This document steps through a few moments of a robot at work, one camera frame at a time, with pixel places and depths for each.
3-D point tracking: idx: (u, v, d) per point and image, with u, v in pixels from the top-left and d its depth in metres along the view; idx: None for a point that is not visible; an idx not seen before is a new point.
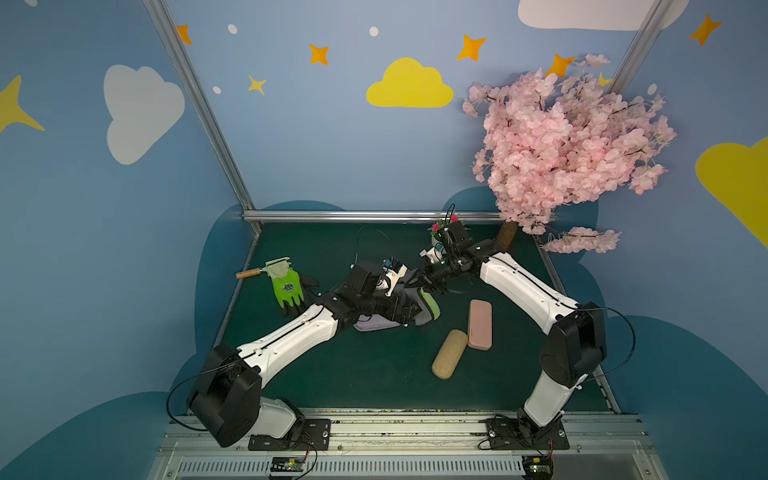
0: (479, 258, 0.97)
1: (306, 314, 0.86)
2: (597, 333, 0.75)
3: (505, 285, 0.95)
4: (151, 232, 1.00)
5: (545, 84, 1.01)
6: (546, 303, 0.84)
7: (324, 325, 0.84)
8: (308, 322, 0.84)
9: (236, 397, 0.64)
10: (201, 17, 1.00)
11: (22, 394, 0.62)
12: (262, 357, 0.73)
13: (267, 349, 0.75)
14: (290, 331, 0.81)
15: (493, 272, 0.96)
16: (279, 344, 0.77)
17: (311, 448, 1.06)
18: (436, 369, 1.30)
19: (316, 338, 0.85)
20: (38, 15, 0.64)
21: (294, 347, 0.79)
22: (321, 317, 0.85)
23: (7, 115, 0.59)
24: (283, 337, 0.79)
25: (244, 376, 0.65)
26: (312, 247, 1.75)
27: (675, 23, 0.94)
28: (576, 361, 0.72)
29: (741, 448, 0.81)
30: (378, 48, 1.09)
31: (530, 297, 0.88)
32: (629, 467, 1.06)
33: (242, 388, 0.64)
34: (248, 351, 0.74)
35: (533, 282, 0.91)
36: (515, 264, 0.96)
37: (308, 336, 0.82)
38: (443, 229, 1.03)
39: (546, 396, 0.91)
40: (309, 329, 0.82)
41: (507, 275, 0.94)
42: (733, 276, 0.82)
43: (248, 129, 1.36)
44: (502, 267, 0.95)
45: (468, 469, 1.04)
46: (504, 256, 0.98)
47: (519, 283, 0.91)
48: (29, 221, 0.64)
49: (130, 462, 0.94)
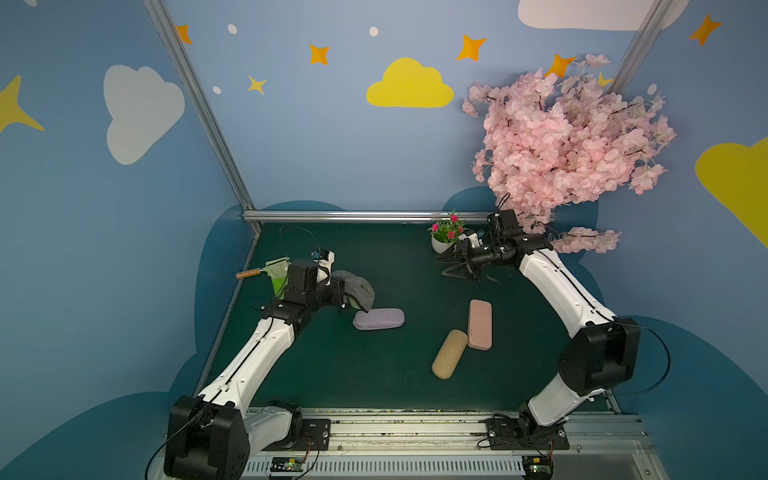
0: (523, 248, 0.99)
1: (258, 332, 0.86)
2: (627, 351, 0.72)
3: (542, 282, 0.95)
4: (151, 233, 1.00)
5: (545, 84, 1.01)
6: (580, 307, 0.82)
7: (281, 335, 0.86)
8: (264, 339, 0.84)
9: (220, 442, 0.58)
10: (201, 17, 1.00)
11: (21, 394, 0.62)
12: (231, 391, 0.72)
13: (232, 381, 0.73)
14: (249, 355, 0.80)
15: (534, 265, 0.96)
16: (244, 371, 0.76)
17: (312, 448, 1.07)
18: (436, 369, 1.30)
19: (279, 348, 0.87)
20: (38, 16, 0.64)
21: (259, 367, 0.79)
22: (275, 330, 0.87)
23: (7, 116, 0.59)
24: (244, 365, 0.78)
25: (221, 416, 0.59)
26: (311, 247, 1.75)
27: (675, 23, 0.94)
28: (594, 371, 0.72)
29: (740, 448, 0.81)
30: (379, 48, 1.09)
31: (565, 298, 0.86)
32: (629, 467, 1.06)
33: (222, 429, 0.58)
34: (211, 393, 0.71)
35: (575, 288, 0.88)
36: (559, 264, 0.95)
37: (268, 351, 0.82)
38: (494, 214, 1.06)
39: (555, 400, 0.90)
40: (267, 343, 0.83)
41: (548, 272, 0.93)
42: (733, 276, 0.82)
43: (248, 130, 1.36)
44: (546, 263, 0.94)
45: (468, 469, 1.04)
46: (549, 252, 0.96)
47: (557, 282, 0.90)
48: (28, 221, 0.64)
49: (130, 462, 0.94)
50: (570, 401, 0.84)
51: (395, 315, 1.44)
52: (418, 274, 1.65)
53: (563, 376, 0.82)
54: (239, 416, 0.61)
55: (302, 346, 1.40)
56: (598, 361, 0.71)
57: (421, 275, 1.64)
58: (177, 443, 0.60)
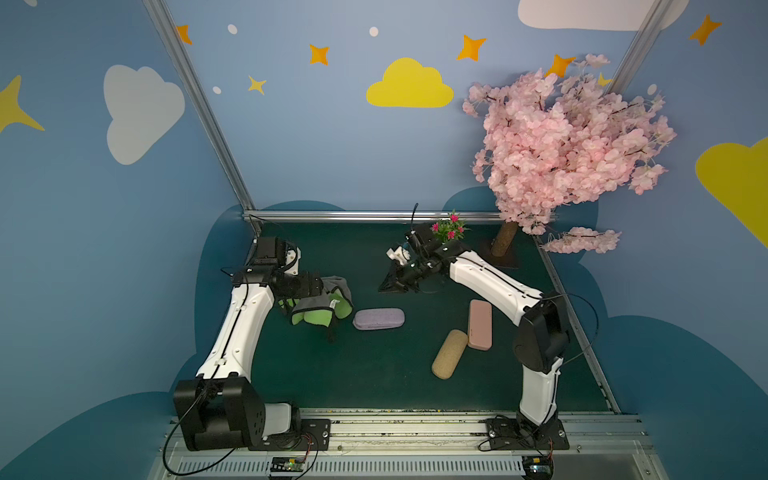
0: (447, 259, 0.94)
1: (235, 305, 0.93)
2: (561, 318, 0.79)
3: (475, 283, 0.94)
4: (151, 232, 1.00)
5: (544, 84, 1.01)
6: (514, 296, 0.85)
7: (259, 298, 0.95)
8: (244, 307, 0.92)
9: (236, 408, 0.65)
10: (201, 17, 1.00)
11: (22, 395, 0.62)
12: (229, 362, 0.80)
13: (227, 355, 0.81)
14: (235, 327, 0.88)
15: (462, 271, 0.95)
16: (235, 343, 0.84)
17: (312, 448, 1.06)
18: (436, 369, 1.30)
19: (261, 311, 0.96)
20: (39, 16, 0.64)
21: (248, 332, 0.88)
22: (254, 295, 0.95)
23: (7, 116, 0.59)
24: (233, 337, 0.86)
25: (229, 388, 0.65)
26: (311, 246, 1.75)
27: (675, 23, 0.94)
28: (545, 347, 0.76)
29: (741, 448, 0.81)
30: (379, 48, 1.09)
31: (499, 292, 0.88)
32: (630, 467, 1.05)
33: (235, 399, 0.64)
34: (210, 370, 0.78)
35: (501, 278, 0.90)
36: (481, 261, 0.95)
37: (252, 315, 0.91)
38: (409, 231, 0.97)
39: (535, 391, 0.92)
40: (249, 309, 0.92)
41: (475, 273, 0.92)
42: (733, 276, 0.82)
43: (248, 129, 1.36)
44: (471, 265, 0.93)
45: (467, 469, 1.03)
46: (471, 255, 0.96)
47: (489, 280, 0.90)
48: (27, 221, 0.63)
49: (131, 461, 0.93)
50: (541, 380, 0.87)
51: (395, 316, 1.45)
52: None
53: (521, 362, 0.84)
54: (246, 381, 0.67)
55: (302, 347, 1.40)
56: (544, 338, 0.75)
57: None
58: (193, 418, 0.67)
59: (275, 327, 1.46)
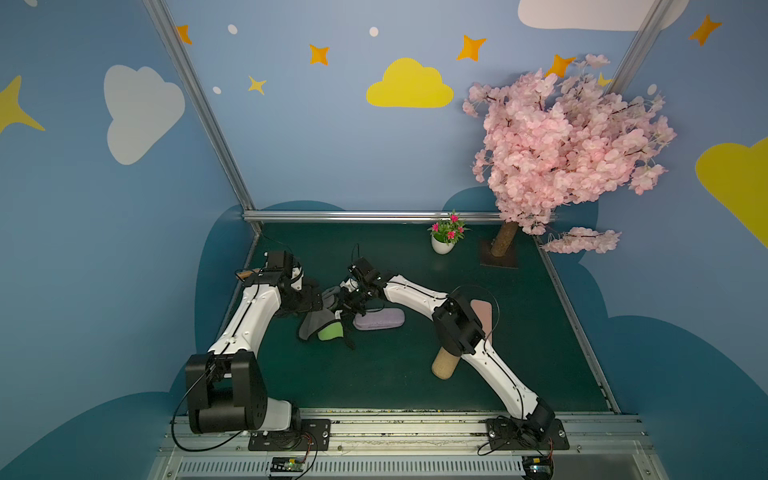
0: (381, 286, 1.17)
1: (247, 295, 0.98)
2: (467, 311, 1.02)
3: (402, 298, 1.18)
4: (152, 232, 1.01)
5: (544, 84, 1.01)
6: (429, 302, 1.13)
7: (269, 294, 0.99)
8: (255, 300, 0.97)
9: (242, 381, 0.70)
10: (201, 17, 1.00)
11: (22, 394, 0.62)
12: (239, 340, 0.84)
13: (238, 335, 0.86)
14: (245, 313, 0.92)
15: (391, 292, 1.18)
16: (246, 326, 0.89)
17: (312, 448, 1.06)
18: (437, 370, 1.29)
19: (269, 308, 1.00)
20: (39, 16, 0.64)
21: (257, 321, 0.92)
22: (264, 291, 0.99)
23: (6, 115, 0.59)
24: (243, 321, 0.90)
25: (238, 359, 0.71)
26: (311, 246, 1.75)
27: (675, 22, 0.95)
28: (457, 336, 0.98)
29: (741, 448, 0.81)
30: (379, 48, 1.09)
31: (419, 303, 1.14)
32: (629, 467, 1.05)
33: (242, 369, 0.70)
34: (220, 347, 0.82)
35: (419, 289, 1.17)
36: (404, 280, 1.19)
37: (263, 307, 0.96)
38: (351, 266, 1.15)
39: (495, 382, 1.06)
40: (259, 302, 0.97)
41: (401, 291, 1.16)
42: (734, 275, 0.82)
43: (248, 129, 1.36)
44: (396, 285, 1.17)
45: (467, 469, 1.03)
46: (396, 277, 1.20)
47: (410, 294, 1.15)
48: (27, 221, 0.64)
49: (131, 461, 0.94)
50: (482, 366, 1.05)
51: (395, 315, 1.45)
52: (419, 274, 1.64)
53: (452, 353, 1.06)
54: (254, 357, 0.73)
55: (302, 347, 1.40)
56: (453, 328, 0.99)
57: (421, 275, 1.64)
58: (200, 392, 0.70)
59: (275, 327, 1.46)
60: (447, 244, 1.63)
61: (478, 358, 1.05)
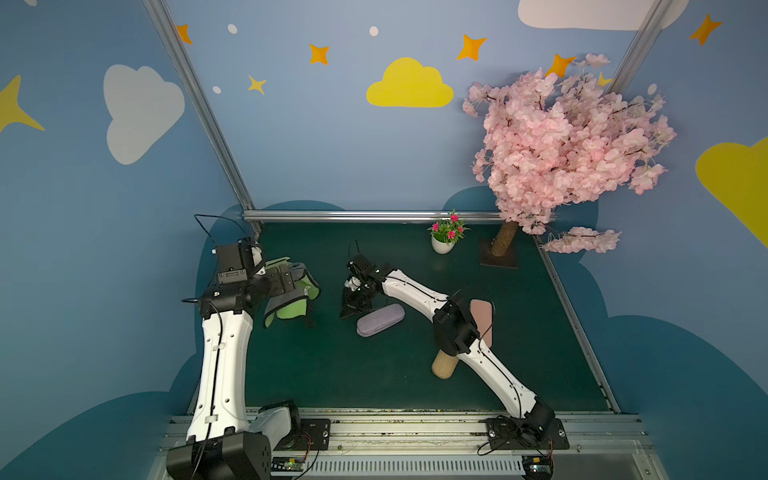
0: (379, 279, 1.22)
1: (210, 346, 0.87)
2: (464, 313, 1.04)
3: (402, 295, 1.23)
4: (152, 232, 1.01)
5: (544, 83, 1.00)
6: (427, 302, 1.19)
7: (237, 332, 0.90)
8: (222, 346, 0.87)
9: (242, 462, 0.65)
10: (201, 17, 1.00)
11: (21, 394, 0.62)
12: (222, 414, 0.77)
13: (217, 405, 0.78)
14: (219, 371, 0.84)
15: (389, 287, 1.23)
16: (224, 391, 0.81)
17: (312, 448, 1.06)
18: (436, 369, 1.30)
19: (242, 342, 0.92)
20: (38, 16, 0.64)
21: (233, 373, 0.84)
22: (229, 328, 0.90)
23: (6, 115, 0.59)
24: (218, 384, 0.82)
25: (232, 445, 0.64)
26: (311, 246, 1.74)
27: (675, 23, 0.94)
28: (455, 338, 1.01)
29: (741, 448, 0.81)
30: (379, 48, 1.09)
31: (418, 301, 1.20)
32: (629, 466, 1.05)
33: (240, 453, 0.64)
34: (201, 428, 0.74)
35: (419, 288, 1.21)
36: (405, 277, 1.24)
37: (234, 353, 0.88)
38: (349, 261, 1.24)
39: (493, 383, 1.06)
40: (228, 346, 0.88)
41: (400, 287, 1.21)
42: (735, 275, 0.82)
43: (248, 129, 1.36)
44: (396, 281, 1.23)
45: (468, 469, 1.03)
46: (396, 273, 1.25)
47: (409, 291, 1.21)
48: (27, 220, 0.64)
49: (131, 461, 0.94)
50: (479, 365, 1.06)
51: (395, 310, 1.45)
52: (419, 274, 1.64)
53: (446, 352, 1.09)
54: (247, 435, 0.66)
55: (302, 347, 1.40)
56: (450, 329, 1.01)
57: (421, 275, 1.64)
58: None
59: (275, 328, 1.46)
60: (447, 244, 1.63)
61: (473, 357, 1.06)
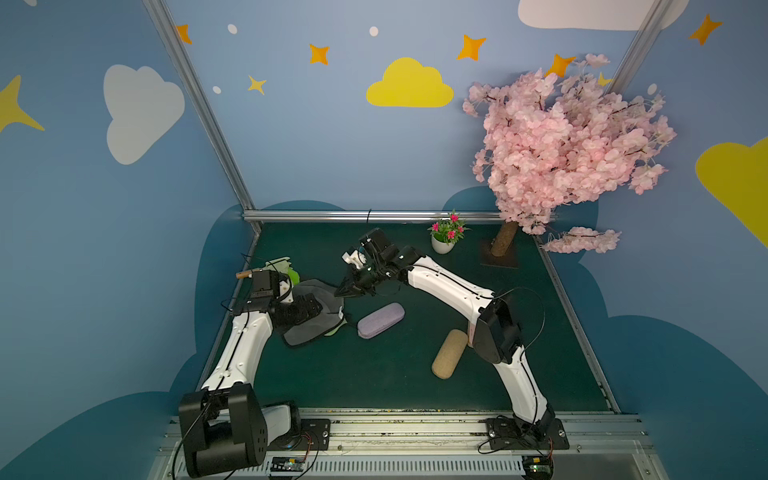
0: (404, 268, 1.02)
1: (237, 325, 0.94)
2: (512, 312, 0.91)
3: (432, 287, 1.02)
4: (152, 232, 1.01)
5: (544, 84, 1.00)
6: (469, 299, 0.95)
7: (260, 322, 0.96)
8: (246, 329, 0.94)
9: (240, 415, 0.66)
10: (201, 17, 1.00)
11: (22, 394, 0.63)
12: (234, 373, 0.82)
13: (232, 367, 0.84)
14: (239, 342, 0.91)
15: (418, 277, 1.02)
16: (239, 357, 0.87)
17: (312, 448, 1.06)
18: (436, 369, 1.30)
19: (262, 335, 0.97)
20: (39, 16, 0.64)
21: (251, 351, 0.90)
22: (254, 319, 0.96)
23: (7, 116, 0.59)
24: (236, 352, 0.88)
25: (235, 393, 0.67)
26: (311, 247, 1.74)
27: (675, 23, 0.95)
28: (500, 342, 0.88)
29: (741, 448, 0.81)
30: (379, 48, 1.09)
31: (455, 296, 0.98)
32: (629, 467, 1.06)
33: (240, 403, 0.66)
34: (214, 382, 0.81)
35: (458, 281, 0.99)
36: (438, 266, 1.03)
37: (255, 336, 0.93)
38: (365, 240, 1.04)
39: (516, 389, 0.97)
40: (251, 330, 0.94)
41: (432, 279, 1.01)
42: (734, 275, 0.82)
43: (248, 129, 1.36)
44: (426, 271, 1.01)
45: (468, 469, 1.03)
46: (427, 260, 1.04)
47: (443, 283, 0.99)
48: (28, 221, 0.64)
49: (132, 461, 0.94)
50: (511, 373, 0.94)
51: (395, 309, 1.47)
52: None
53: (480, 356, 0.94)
54: (251, 390, 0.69)
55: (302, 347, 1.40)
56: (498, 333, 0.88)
57: None
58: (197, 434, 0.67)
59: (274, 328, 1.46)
60: (447, 244, 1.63)
61: (510, 366, 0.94)
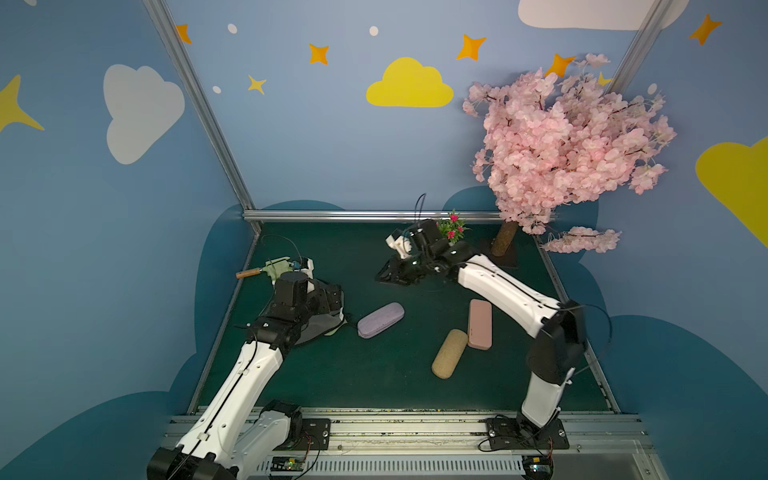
0: (455, 265, 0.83)
1: (242, 361, 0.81)
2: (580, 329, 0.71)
3: (486, 290, 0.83)
4: (152, 232, 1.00)
5: (544, 83, 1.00)
6: (530, 307, 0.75)
7: (265, 364, 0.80)
8: (247, 371, 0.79)
9: None
10: (201, 17, 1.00)
11: (22, 394, 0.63)
12: (212, 438, 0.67)
13: (213, 426, 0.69)
14: (231, 393, 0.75)
15: (471, 277, 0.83)
16: (225, 414, 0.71)
17: (312, 448, 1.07)
18: (436, 369, 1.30)
19: (265, 378, 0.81)
20: (39, 16, 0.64)
21: (242, 405, 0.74)
22: (260, 358, 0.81)
23: (7, 116, 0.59)
24: (225, 405, 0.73)
25: (204, 470, 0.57)
26: (311, 247, 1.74)
27: (675, 23, 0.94)
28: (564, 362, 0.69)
29: (741, 448, 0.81)
30: (379, 48, 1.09)
31: (513, 301, 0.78)
32: (629, 466, 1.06)
33: None
34: (191, 442, 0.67)
35: (513, 284, 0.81)
36: (494, 267, 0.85)
37: (252, 384, 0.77)
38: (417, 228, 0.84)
39: (542, 401, 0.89)
40: (251, 375, 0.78)
41: (487, 280, 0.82)
42: (733, 275, 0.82)
43: (248, 128, 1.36)
44: (482, 271, 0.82)
45: (468, 469, 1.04)
46: (480, 258, 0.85)
47: (500, 288, 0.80)
48: (27, 220, 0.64)
49: (131, 461, 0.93)
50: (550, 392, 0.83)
51: (395, 309, 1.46)
52: None
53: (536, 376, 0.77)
54: (223, 468, 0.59)
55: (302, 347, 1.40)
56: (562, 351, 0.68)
57: None
58: None
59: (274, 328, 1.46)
60: None
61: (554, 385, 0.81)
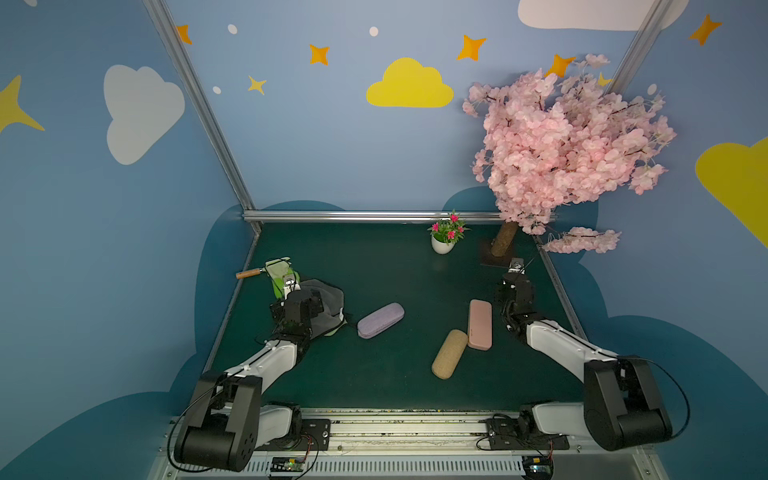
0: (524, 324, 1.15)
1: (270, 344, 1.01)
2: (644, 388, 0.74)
3: (548, 344, 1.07)
4: (151, 232, 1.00)
5: (544, 84, 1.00)
6: (582, 352, 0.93)
7: (287, 349, 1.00)
8: (276, 347, 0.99)
9: (245, 401, 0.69)
10: (201, 17, 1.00)
11: (22, 394, 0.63)
12: (252, 368, 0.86)
13: (253, 365, 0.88)
14: (265, 353, 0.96)
15: (538, 330, 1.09)
16: (261, 361, 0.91)
17: (311, 448, 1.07)
18: (437, 369, 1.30)
19: (286, 362, 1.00)
20: (38, 16, 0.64)
21: (272, 364, 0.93)
22: (284, 344, 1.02)
23: (7, 116, 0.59)
24: (261, 357, 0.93)
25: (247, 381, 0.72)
26: (311, 247, 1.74)
27: (675, 23, 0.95)
28: (619, 415, 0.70)
29: (741, 448, 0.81)
30: (379, 48, 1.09)
31: (568, 348, 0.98)
32: (630, 467, 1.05)
33: (248, 390, 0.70)
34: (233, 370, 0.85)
35: (573, 339, 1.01)
36: (557, 326, 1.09)
37: (281, 355, 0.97)
38: (511, 285, 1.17)
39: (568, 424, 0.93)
40: (280, 350, 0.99)
41: (549, 332, 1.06)
42: (732, 275, 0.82)
43: (248, 129, 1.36)
44: (545, 326, 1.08)
45: (468, 469, 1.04)
46: (549, 321, 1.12)
47: (558, 337, 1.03)
48: (28, 220, 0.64)
49: (131, 461, 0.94)
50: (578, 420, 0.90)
51: (395, 309, 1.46)
52: (419, 274, 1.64)
53: (601, 443, 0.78)
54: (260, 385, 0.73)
55: None
56: (619, 403, 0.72)
57: (421, 275, 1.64)
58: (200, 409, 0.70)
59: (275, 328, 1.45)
60: (447, 244, 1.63)
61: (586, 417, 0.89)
